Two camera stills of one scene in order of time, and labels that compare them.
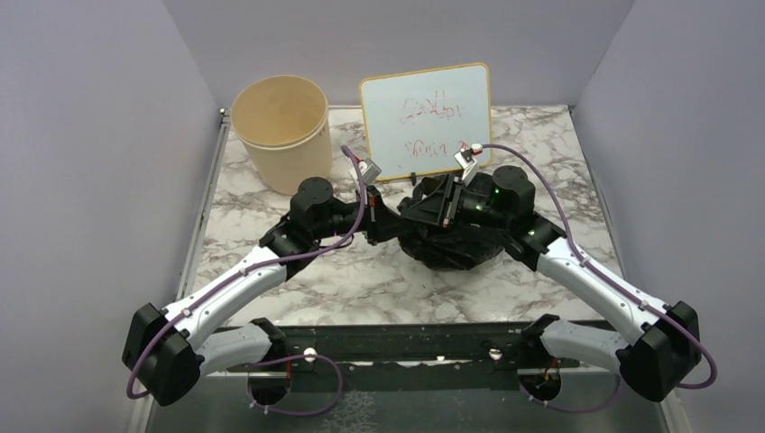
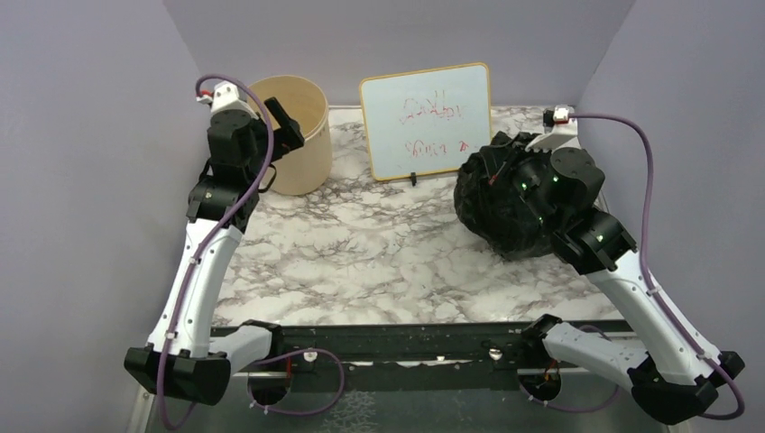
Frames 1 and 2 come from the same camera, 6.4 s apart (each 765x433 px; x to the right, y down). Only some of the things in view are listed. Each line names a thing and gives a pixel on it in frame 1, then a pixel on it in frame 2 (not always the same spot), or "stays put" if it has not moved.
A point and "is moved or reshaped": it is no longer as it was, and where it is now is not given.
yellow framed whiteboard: [417, 122] stays put
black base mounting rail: [469, 358] stays put
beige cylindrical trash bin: [283, 123] stays put
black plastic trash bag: [461, 246] is moved or reshaped
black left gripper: [381, 223] → [288, 135]
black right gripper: [440, 207] → [502, 176]
